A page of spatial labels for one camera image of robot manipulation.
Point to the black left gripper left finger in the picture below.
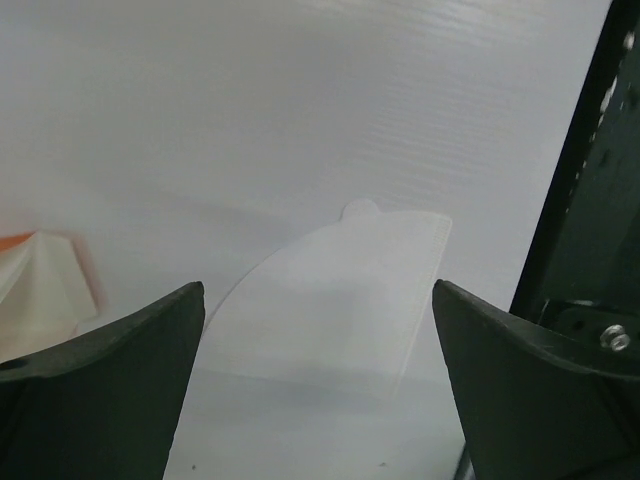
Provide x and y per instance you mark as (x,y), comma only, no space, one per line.
(106,404)

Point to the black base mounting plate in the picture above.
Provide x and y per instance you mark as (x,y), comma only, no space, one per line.
(581,275)

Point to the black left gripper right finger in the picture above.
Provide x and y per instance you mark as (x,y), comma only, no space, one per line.
(534,403)

